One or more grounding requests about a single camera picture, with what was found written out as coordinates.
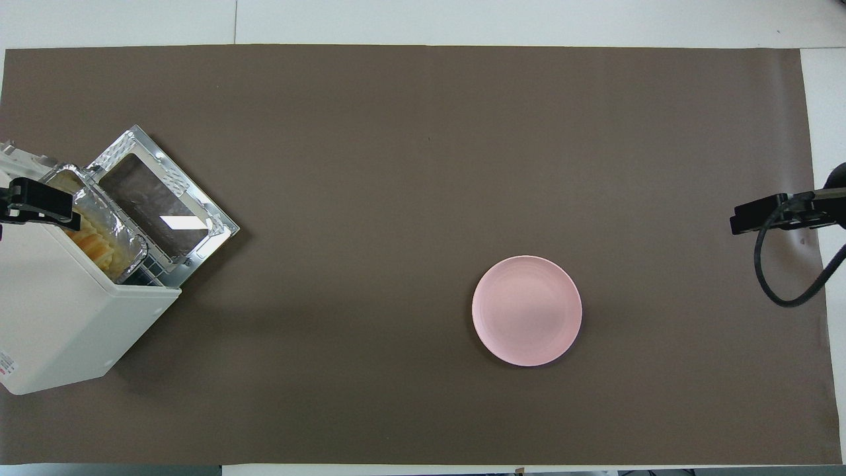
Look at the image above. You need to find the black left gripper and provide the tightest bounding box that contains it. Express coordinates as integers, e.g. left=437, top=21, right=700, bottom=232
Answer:
left=0, top=177, right=81, bottom=231

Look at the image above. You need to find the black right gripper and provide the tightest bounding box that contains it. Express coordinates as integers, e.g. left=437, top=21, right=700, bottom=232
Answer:
left=730, top=187, right=846, bottom=236

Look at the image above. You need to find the aluminium foil tray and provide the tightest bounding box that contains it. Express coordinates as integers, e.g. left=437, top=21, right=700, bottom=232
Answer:
left=41, top=162, right=149, bottom=282

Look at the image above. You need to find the glass oven door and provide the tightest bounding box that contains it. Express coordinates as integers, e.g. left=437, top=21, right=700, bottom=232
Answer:
left=86, top=124, right=240, bottom=288

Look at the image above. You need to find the white toaster oven body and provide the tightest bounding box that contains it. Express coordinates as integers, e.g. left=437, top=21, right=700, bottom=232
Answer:
left=0, top=139, right=182, bottom=396

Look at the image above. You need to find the pink round plate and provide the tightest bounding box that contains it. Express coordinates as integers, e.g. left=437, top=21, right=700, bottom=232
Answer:
left=471, top=255, right=583, bottom=368

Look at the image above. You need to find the brown table mat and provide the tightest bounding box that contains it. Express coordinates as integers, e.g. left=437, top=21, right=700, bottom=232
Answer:
left=0, top=44, right=843, bottom=466

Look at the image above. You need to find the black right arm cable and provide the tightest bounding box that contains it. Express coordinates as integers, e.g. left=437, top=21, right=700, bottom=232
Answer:
left=753, top=197, right=846, bottom=309

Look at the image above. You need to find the metal oven wire rack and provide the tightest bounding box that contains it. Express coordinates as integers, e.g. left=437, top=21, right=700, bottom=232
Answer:
left=129, top=245, right=182, bottom=288

